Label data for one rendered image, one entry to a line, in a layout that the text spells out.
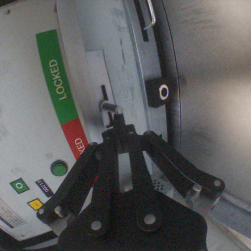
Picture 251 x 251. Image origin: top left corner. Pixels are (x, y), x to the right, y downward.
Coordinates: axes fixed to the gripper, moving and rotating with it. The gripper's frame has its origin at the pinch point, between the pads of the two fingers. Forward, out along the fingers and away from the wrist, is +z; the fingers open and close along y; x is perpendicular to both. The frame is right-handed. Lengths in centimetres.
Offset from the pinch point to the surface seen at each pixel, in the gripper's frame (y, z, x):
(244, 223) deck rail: 24.7, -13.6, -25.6
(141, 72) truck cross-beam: 6.0, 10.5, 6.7
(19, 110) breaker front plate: -14.8, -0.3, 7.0
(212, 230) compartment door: 23.1, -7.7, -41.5
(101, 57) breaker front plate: -1.0, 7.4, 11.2
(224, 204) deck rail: 22.5, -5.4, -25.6
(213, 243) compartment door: 22.0, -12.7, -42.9
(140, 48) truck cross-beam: 6.8, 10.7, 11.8
